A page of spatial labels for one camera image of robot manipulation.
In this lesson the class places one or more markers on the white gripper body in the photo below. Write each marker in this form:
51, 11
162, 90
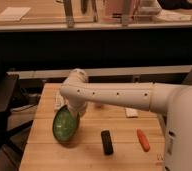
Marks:
77, 108

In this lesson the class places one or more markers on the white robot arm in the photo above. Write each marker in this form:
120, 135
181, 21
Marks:
173, 101

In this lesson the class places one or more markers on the black rectangular block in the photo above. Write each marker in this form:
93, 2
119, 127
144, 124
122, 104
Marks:
107, 142

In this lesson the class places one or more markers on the orange carrot toy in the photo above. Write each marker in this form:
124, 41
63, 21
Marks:
143, 140

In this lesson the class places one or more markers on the black chair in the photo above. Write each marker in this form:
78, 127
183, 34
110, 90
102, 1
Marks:
2, 110

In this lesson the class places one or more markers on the white paper sheet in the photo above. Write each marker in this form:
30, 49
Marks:
13, 13

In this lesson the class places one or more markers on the grey metal rail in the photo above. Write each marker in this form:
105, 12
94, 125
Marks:
45, 74

